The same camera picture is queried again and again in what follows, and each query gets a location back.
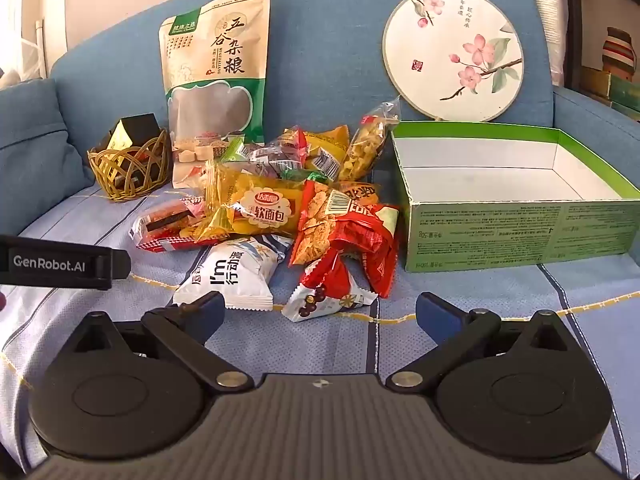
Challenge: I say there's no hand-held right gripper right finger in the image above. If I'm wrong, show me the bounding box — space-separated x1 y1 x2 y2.
386 291 581 392

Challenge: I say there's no round floral paper fan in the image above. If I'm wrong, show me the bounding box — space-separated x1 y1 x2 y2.
382 0 525 123

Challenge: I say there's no small black box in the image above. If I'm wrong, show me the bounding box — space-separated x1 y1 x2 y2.
109 113 164 154

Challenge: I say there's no red white chocolate ball packet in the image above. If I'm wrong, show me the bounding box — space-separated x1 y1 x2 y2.
281 252 379 322

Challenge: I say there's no light blue striped blanket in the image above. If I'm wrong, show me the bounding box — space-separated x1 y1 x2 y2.
0 180 640 480

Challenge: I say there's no red chip packet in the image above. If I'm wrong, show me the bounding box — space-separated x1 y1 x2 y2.
289 180 401 299

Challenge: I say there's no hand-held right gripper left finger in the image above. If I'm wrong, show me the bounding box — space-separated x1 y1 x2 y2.
74 291 255 394

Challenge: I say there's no yellow snack packet white label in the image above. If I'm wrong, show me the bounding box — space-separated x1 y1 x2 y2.
300 126 351 181

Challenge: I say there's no small green blue packet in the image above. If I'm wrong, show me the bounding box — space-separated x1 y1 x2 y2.
220 135 249 164

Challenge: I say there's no clear galette cracker packet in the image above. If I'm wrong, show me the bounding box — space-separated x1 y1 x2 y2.
340 96 402 182

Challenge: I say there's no green cardboard box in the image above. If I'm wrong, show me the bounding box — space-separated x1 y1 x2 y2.
390 121 640 274

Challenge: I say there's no large beige green grain pouch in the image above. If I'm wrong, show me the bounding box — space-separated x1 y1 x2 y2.
159 0 271 189

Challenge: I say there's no orange nut packet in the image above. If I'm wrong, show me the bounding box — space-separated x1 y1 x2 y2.
335 180 384 209

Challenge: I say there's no red checkered snack packet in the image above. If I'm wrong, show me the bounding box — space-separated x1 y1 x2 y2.
130 195 211 252

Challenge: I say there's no blue sofa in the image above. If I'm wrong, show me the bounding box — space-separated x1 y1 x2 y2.
0 0 640 241

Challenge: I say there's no dark red date packet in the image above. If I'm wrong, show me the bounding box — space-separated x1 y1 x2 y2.
250 127 309 176

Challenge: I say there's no yellow soft bread packet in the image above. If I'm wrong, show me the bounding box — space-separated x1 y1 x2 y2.
195 160 322 245

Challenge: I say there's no striped vase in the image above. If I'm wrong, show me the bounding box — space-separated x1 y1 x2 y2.
601 26 636 75

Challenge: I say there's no woven wicker basket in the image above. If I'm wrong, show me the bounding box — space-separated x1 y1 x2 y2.
87 129 171 203

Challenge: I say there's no green candy packet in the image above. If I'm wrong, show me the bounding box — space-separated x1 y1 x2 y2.
277 167 328 185

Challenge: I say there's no blue cushion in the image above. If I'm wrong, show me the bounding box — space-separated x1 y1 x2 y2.
0 77 97 219

